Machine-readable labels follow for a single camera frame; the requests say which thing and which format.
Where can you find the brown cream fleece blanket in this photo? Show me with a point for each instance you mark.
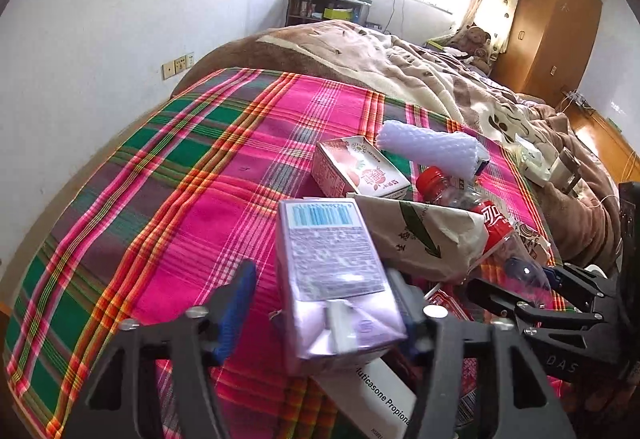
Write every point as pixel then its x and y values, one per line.
pixel 400 64

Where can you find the pink green plaid blanket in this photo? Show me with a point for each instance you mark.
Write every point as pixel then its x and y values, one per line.
pixel 200 169

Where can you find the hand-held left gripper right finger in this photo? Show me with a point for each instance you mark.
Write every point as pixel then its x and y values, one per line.
pixel 450 369

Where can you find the wall socket panel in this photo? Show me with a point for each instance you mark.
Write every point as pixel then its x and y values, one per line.
pixel 177 66

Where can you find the red cap plastic bottle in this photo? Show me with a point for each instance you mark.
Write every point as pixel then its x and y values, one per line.
pixel 492 224

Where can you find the white power strip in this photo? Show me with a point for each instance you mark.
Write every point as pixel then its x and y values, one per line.
pixel 575 98

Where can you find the white medicine box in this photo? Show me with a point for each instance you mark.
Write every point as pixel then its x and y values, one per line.
pixel 375 394

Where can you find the pink strawberry milk carton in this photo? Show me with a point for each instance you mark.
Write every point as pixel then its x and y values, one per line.
pixel 360 169

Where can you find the white tissue pack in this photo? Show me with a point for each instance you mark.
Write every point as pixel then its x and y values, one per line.
pixel 532 164

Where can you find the white leaf print paper bag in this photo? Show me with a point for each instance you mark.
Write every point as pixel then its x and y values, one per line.
pixel 440 229

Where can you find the yellow green box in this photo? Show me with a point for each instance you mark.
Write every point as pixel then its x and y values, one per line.
pixel 337 13

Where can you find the brown teddy bear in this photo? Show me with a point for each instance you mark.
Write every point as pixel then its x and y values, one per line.
pixel 472 46

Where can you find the wooden wardrobe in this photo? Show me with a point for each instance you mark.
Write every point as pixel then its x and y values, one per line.
pixel 550 24

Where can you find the green yellow book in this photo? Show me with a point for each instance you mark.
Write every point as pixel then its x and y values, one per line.
pixel 440 43

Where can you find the travel cup with lid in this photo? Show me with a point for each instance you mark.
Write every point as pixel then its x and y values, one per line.
pixel 567 169

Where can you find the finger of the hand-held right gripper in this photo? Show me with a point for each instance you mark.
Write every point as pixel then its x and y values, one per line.
pixel 530 316
pixel 580 286

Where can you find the white foam net sleeve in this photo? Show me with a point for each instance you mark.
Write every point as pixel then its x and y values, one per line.
pixel 430 144

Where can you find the red snack wrapper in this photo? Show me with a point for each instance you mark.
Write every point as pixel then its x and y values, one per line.
pixel 447 303

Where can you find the purple milk carton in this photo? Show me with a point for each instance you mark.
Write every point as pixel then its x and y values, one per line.
pixel 325 259

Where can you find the cluttered shelf desk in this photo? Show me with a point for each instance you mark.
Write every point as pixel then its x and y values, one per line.
pixel 310 11

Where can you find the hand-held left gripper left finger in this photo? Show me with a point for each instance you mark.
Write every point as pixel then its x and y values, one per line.
pixel 235 306

